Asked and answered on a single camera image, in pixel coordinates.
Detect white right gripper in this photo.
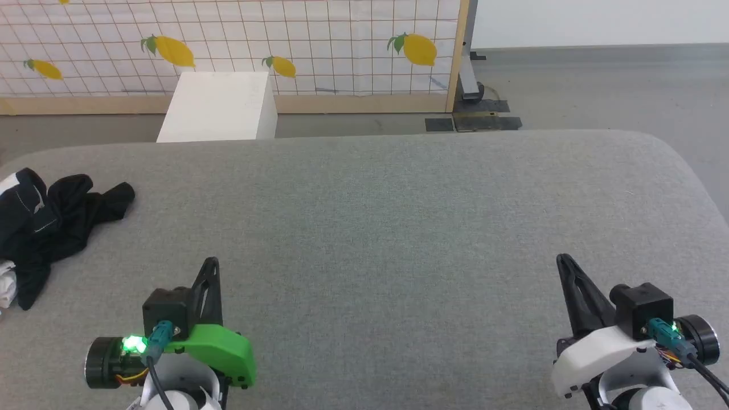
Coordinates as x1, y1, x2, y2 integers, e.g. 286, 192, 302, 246
551, 255, 719, 397

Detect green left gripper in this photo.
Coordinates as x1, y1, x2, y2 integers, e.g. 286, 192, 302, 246
85, 257, 257, 390

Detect black and white raglan shirt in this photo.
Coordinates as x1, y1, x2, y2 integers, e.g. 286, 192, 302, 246
0, 168, 136, 311

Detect white box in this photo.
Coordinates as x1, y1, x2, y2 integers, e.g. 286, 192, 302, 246
157, 72, 278, 143

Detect dark flat floor plate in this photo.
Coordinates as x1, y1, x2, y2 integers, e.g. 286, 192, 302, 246
453, 113, 522, 133
453, 100, 511, 114

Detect grey metal panel support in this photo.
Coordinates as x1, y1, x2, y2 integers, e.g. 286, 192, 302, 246
459, 0, 486, 102

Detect lemon print grid panel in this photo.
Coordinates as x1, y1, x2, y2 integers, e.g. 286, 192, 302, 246
0, 0, 471, 116

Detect black left camera cable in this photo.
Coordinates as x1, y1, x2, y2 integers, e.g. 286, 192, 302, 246
145, 321, 175, 410

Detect black camera cable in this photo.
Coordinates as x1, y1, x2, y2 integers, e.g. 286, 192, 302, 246
648, 318, 729, 406
145, 321, 175, 410

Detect black right camera cable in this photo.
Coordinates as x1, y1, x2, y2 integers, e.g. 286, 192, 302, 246
648, 318, 729, 406

